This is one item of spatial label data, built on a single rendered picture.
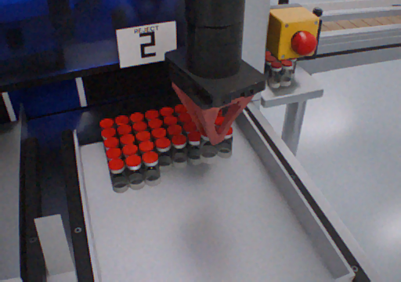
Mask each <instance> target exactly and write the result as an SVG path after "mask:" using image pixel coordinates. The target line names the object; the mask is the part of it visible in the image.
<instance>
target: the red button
mask: <svg viewBox="0 0 401 282"><path fill-rule="evenodd" d="M316 45H317V40H316V37H315V36H314V35H313V34H311V33H310V32H308V31H302V32H300V33H297V34H296V36H295V37H294V39H293V41H292V43H291V47H292V49H293V50H294V51H295V52H296V53H297V54H298V55H299V56H307V55H310V54H312V53H313V52H314V51H315V48H316Z"/></svg>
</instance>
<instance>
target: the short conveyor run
mask: <svg viewBox="0 0 401 282"><path fill-rule="evenodd" d="M288 2H289V0H278V5H283V4H288ZM300 5H302V7H303V8H305V9H307V10H308V11H310V12H312V14H314V15H315V16H318V17H319V23H318V24H319V26H318V30H317V33H316V40H317V45H316V48H315V51H314V53H313V55H310V56H303V57H298V58H296V59H297V60H296V62H297V63H299V65H300V66H301V67H302V68H303V69H304V70H305V71H306V72H308V73H309V74H311V73H314V74H315V73H319V72H324V71H330V70H338V69H342V68H346V67H357V66H360V65H368V64H372V63H381V62H385V61H389V60H390V61H393V60H399V59H401V0H349V1H348V0H344V1H333V2H313V3H301V4H300ZM383 5H386V6H383ZM388 5H391V6H388ZM374 6H383V7H374ZM359 7H360V8H359ZM364 7H370V8H364ZM371 7H374V8H371ZM349 8H351V9H349ZM354 8H359V9H354ZM362 8H364V9H362ZM330 9H331V11H326V12H324V11H325V10H330ZM335 9H341V10H335ZM343 9H346V10H343ZM333 10H335V11H333Z"/></svg>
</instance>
